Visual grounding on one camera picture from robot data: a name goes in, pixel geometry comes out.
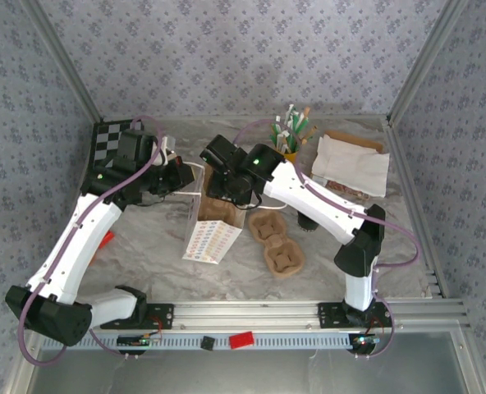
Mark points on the white printed paper bag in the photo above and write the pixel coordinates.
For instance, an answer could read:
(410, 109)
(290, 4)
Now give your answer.
(210, 242)

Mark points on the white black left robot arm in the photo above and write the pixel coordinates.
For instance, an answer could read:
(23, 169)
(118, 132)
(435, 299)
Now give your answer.
(79, 242)

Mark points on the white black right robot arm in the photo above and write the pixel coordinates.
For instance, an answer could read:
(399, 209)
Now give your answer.
(321, 205)

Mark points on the black grey chessboard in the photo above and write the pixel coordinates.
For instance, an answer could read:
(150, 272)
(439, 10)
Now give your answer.
(103, 139)

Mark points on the yellow straw holder cup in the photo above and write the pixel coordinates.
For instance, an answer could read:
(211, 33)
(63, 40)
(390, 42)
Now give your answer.
(290, 157)

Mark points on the white wrapped straw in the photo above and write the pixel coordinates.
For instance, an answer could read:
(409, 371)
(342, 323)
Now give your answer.
(285, 141)
(290, 111)

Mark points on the brown paper wrapped straw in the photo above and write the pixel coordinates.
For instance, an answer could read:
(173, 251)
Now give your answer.
(310, 133)
(306, 111)

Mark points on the red plastic piece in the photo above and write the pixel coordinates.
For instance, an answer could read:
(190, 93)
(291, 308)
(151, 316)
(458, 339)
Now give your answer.
(108, 240)

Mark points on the white napkin stack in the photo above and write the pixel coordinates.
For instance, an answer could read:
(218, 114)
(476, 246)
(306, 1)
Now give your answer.
(349, 164)

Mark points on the red plastic block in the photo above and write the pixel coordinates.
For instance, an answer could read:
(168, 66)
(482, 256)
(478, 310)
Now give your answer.
(241, 340)

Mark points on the small black square block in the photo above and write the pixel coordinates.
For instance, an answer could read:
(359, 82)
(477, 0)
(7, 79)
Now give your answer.
(207, 343)

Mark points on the small circuit board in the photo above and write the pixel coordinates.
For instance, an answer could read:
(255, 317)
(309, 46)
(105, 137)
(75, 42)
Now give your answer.
(364, 340)
(138, 340)

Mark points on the grey metal panel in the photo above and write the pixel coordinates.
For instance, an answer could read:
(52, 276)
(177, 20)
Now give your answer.
(243, 373)

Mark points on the aluminium frame post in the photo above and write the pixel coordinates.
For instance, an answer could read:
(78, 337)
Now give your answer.
(427, 53)
(62, 61)

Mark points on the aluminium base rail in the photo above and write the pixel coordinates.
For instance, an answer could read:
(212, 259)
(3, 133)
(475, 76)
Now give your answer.
(247, 314)

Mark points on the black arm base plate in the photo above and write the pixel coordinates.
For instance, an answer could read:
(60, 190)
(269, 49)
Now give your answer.
(165, 312)
(329, 316)

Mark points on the aluminium frame rail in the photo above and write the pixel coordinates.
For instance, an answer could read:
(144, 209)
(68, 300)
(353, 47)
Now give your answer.
(405, 164)

